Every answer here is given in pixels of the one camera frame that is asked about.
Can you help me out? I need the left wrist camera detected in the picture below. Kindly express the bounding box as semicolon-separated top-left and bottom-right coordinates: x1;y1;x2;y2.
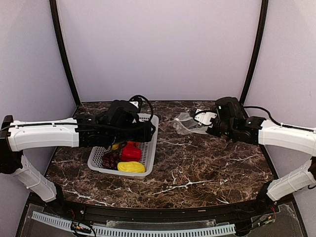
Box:
129;95;143;110

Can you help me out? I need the yellow bell pepper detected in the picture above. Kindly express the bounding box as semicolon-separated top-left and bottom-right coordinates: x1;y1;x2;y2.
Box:
117;161;146;173

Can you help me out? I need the right black frame post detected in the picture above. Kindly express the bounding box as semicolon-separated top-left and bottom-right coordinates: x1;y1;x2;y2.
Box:
239;0;269;104

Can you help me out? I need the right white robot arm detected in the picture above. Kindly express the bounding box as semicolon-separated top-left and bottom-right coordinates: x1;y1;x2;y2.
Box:
206;97;316;214

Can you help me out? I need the white plastic basket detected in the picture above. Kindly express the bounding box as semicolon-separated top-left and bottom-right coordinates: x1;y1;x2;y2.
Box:
87;115;159;180

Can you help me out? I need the black front rail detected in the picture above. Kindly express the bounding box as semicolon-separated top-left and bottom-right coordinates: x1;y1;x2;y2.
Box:
28;194;264;224

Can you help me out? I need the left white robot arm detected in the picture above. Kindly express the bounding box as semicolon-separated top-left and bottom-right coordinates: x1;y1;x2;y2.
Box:
0;96;157;215

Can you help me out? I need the white slotted cable duct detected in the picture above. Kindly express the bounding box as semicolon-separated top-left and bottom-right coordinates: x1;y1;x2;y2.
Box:
32;211;236;237

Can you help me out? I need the red bell pepper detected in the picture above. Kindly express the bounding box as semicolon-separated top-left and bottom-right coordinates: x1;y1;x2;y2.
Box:
121;145;142;162

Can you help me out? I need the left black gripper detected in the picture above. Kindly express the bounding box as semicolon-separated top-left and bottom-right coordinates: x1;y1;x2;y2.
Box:
107;120;156;146

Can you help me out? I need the black frame post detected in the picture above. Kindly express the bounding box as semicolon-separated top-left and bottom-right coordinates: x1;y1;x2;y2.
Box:
239;0;269;104
49;0;81;107

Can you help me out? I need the dark red grape bunch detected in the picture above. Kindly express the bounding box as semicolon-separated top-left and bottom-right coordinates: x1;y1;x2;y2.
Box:
102;153;121;170

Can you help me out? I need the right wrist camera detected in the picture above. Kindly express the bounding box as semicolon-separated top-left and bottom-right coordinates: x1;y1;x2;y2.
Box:
190;109;217;126

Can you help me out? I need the left black frame post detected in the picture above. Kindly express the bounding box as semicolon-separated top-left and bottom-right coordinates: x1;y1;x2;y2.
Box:
49;0;81;107

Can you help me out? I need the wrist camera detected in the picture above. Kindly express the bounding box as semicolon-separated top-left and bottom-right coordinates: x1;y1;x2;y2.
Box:
190;109;217;126
129;95;143;110

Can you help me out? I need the orange pumpkin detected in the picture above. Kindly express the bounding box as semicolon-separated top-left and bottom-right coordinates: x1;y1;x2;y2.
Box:
128;141;139;147

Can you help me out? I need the clear zip top bag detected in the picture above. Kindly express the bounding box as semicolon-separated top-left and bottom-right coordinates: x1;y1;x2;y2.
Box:
172;113;207;135

